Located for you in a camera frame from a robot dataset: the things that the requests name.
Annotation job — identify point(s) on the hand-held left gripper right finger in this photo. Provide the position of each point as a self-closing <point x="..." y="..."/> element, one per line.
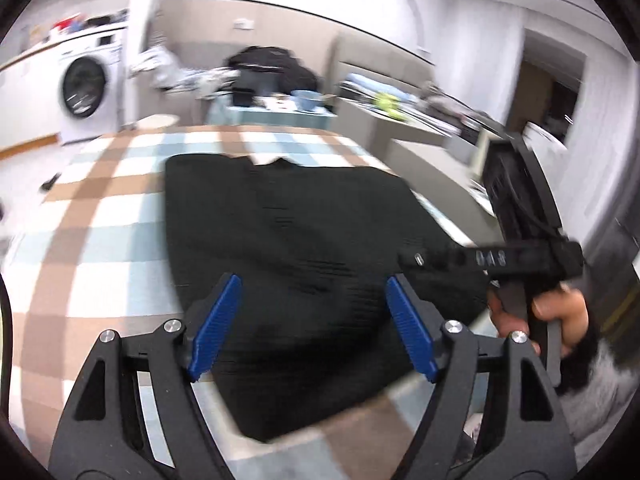
<point x="410" y="327"/>

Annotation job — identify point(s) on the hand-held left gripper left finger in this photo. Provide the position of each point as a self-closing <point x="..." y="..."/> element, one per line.
<point x="216" y="327"/>

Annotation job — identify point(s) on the light blue side table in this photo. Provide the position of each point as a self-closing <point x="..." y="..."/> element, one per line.
<point x="270" y="116"/>

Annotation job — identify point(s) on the black knit garment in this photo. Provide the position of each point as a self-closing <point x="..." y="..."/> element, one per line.
<point x="300" y="240"/>

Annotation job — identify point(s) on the folded light blue towels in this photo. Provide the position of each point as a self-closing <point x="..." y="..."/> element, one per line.
<point x="372" y="85"/>

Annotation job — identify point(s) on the white washing machine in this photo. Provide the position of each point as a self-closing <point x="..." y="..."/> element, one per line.
<point x="90" y="90"/>

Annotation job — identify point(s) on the brown and white checked blanket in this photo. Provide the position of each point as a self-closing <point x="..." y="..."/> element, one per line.
<point x="100" y="220"/>

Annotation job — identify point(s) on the yellow-green item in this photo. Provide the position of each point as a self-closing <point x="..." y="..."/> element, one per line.
<point x="389" y="104"/>

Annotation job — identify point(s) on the blue basin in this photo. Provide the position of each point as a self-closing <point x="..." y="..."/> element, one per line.
<point x="306" y="100"/>

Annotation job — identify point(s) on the black bag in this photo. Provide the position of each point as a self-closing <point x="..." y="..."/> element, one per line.
<point x="272" y="67"/>

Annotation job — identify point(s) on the person's right hand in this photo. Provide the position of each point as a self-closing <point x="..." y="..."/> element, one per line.
<point x="562" y="312"/>

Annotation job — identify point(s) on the round wooden stool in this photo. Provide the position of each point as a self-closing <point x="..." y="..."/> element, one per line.
<point x="157" y="120"/>

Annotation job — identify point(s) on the white wall socket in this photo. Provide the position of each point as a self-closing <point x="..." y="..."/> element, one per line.
<point x="244" y="23"/>

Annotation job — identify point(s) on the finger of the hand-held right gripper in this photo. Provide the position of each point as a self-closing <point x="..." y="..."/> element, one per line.
<point x="445" y="259"/>

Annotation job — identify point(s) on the grey cabinet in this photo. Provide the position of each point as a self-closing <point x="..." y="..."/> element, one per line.
<point x="400" y="130"/>

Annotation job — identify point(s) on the person's right forearm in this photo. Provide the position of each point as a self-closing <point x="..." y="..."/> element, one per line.
<point x="602" y="390"/>

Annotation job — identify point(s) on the pile of white clothes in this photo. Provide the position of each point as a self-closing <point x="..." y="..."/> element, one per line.
<point x="175" y="72"/>

